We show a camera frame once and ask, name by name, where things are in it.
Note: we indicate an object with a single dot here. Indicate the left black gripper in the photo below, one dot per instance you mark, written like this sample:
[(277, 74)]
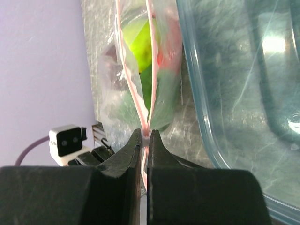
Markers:
[(92, 158)]

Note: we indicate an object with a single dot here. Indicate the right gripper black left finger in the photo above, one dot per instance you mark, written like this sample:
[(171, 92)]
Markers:
[(106, 193)]

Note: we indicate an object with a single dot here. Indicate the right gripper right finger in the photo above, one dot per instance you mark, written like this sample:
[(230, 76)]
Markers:
[(180, 195)]

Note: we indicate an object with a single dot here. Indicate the green bell pepper toy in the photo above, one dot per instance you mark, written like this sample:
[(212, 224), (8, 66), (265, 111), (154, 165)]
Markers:
[(168, 88)]

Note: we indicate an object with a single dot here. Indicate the clear zip top bag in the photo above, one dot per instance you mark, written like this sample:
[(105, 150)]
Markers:
[(118, 70)]

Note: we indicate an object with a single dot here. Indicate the green apple toy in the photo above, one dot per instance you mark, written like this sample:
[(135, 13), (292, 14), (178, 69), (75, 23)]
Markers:
[(137, 37)]

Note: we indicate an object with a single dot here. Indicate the red chili toy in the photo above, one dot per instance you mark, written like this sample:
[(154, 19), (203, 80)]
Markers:
[(170, 47)]

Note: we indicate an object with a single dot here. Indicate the teal plastic food container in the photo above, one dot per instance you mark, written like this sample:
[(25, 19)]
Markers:
[(244, 64)]

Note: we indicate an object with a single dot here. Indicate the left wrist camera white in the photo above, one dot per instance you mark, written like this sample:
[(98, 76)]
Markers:
[(66, 143)]

